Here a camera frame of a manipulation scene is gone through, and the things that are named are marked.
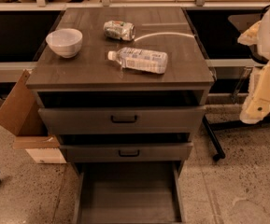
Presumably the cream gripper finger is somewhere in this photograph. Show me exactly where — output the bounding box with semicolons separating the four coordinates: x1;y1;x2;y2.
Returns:
237;21;261;46
239;62;270;124

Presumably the clear plastic water bottle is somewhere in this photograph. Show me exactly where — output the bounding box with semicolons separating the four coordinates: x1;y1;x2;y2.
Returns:
107;47;168;75

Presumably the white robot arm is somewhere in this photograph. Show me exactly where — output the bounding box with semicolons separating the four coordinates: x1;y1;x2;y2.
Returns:
237;8;270;124

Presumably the dark wooden drawer cabinet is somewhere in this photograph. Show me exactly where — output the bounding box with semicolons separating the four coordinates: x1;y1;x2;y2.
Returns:
27;7;214;224

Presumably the open bottom drawer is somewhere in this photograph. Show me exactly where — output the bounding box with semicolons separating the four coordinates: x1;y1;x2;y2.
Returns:
73;161;185;224

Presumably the black chair with stand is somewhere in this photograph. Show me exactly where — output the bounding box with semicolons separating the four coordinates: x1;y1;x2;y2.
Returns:
202;4;270;162

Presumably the crushed aluminium can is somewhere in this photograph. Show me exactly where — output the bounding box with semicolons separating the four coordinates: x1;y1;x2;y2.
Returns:
104;21;135;41

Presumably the white ceramic bowl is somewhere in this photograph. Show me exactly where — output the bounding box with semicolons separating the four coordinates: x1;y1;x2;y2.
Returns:
46;28;83;58

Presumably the brown cardboard box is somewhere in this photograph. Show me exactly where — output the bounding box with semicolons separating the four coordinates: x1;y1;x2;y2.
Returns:
0;70;59;149

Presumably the top drawer with handle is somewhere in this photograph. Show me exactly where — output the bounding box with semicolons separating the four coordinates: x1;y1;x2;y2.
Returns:
38;106;205;134

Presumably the drawer with handle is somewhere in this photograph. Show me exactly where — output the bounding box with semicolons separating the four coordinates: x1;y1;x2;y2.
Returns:
60;143;193;162
38;106;205;134

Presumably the middle drawer with handle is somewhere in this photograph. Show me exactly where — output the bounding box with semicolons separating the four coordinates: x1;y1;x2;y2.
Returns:
60;143;193;162

